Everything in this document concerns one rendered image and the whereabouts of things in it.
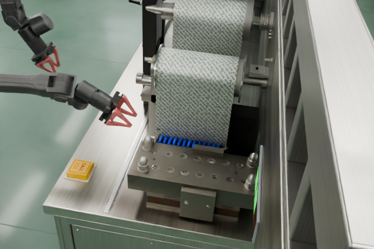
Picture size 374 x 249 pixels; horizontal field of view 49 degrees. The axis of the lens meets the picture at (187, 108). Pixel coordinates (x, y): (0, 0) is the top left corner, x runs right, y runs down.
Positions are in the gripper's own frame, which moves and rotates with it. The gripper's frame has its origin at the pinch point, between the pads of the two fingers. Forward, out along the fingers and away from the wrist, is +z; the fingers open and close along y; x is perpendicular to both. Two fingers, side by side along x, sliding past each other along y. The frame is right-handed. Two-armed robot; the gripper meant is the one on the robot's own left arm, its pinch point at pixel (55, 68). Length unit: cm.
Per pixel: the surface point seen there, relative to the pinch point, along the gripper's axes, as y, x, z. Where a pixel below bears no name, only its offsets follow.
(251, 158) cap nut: -50, -63, 34
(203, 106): -39, -55, 17
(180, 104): -38, -49, 14
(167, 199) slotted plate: -56, -35, 33
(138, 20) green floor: 289, 49, 92
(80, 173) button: -45, -10, 20
